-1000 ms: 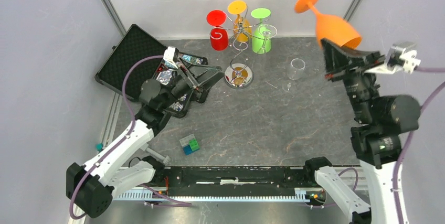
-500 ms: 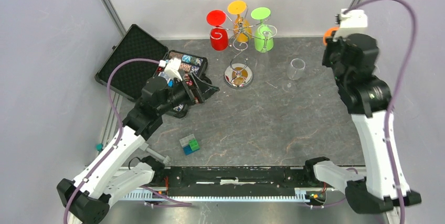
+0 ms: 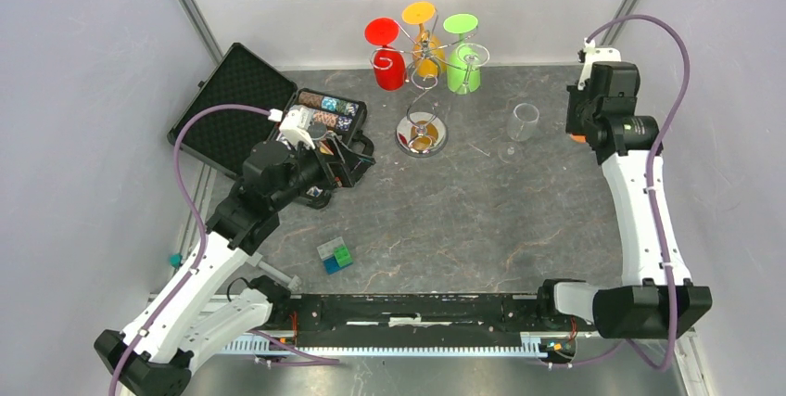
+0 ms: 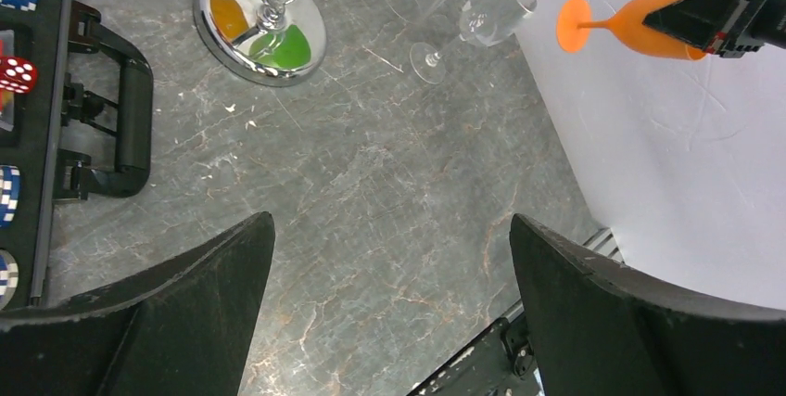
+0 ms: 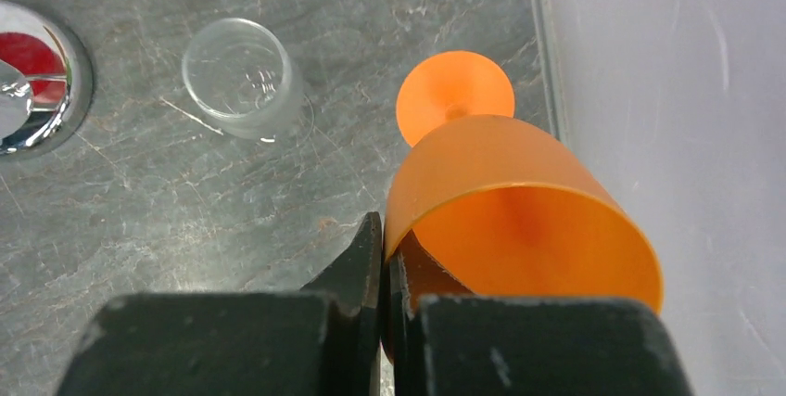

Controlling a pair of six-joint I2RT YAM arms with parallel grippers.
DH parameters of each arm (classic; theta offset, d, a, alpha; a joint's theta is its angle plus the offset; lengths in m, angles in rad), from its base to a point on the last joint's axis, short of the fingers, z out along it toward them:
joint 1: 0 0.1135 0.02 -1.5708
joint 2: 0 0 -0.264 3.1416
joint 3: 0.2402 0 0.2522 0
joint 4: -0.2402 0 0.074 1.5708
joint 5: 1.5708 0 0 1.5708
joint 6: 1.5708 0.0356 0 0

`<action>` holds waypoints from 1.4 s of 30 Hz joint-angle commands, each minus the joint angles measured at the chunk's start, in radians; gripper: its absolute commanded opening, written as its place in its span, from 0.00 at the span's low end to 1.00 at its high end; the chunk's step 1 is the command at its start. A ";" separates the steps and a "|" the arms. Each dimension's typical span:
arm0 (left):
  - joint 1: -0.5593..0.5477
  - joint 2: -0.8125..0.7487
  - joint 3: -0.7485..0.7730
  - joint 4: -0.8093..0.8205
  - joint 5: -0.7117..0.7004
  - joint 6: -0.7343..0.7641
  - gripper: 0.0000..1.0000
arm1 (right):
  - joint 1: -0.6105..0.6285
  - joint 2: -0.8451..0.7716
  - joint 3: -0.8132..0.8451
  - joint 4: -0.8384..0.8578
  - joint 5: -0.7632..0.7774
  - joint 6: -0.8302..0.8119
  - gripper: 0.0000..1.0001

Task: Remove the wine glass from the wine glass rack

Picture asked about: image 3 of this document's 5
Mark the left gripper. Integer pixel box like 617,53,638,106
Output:
272,132,374,211

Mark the clear wine glass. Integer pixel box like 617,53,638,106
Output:
498,103,539,164
456,43,490,95

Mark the orange wine glass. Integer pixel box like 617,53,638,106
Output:
567,132,587,144

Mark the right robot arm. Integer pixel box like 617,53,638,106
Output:
535,61,713,339

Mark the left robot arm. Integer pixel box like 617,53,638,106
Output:
94,134,375,395

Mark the chrome wine glass rack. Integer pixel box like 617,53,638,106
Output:
393,20,479,158

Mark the red wine glass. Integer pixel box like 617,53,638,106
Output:
364,17,406,91

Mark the yellow wine glass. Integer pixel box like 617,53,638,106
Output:
401,1,447,79

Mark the green wine glass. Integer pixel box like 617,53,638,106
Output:
443,13,483,95

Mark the colourful block cube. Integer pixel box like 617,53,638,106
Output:
317,236,353,275

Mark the black poker chip case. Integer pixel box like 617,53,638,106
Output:
168,43,367,211

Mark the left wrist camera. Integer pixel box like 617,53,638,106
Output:
268,105,315,149

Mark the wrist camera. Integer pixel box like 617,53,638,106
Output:
268,105,315,149
577,39,621,91

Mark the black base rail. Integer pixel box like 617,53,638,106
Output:
224,294,600,357

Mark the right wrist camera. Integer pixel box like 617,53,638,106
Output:
577,39,621,91

